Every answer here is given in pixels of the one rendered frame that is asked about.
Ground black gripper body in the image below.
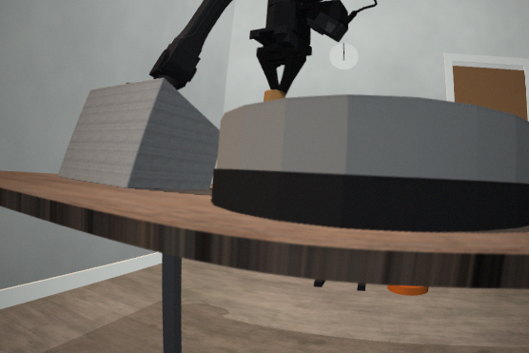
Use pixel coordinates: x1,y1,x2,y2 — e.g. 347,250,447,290
249,3,312,56

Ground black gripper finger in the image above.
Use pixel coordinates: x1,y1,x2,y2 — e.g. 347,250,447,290
270,53,306,94
256,48,300,92

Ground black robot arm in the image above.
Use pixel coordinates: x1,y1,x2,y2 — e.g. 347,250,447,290
149,0,348,89

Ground bronze bushing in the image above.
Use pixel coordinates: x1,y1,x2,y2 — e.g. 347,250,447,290
264,89,285,102

